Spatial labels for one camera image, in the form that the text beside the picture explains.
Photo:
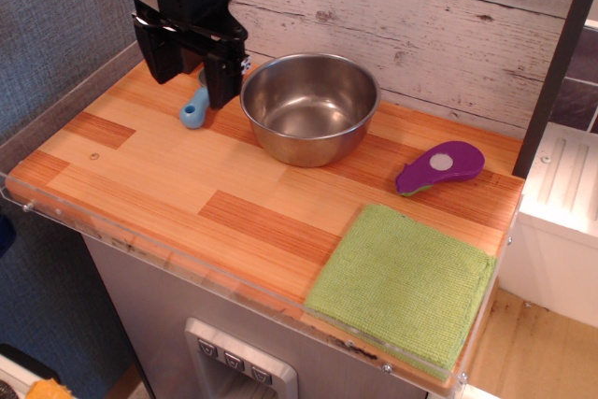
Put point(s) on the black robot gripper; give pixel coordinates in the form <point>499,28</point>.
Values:
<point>165,28</point>

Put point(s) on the blue grey toy scooper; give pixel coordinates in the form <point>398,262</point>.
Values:
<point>193,114</point>

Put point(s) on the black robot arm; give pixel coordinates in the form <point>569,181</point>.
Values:
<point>176,35</point>

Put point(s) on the stainless steel pot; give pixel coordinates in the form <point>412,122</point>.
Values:
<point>310,109</point>

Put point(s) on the silver toy fridge cabinet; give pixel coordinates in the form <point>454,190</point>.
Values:
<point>153,306</point>

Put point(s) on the purple toy eggplant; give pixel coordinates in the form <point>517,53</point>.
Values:
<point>449,161</point>

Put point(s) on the silver dispenser panel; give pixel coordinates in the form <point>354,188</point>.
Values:
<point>227,367</point>

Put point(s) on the green cloth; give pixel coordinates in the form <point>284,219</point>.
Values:
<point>413,289</point>

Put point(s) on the orange black object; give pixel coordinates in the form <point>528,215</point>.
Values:
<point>41,389</point>

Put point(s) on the white toy sink unit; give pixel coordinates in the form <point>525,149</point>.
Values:
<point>552,261</point>

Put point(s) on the clear acrylic guard rail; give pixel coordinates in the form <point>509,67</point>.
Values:
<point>265,241</point>

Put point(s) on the dark right post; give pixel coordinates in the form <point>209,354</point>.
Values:
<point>567,43</point>

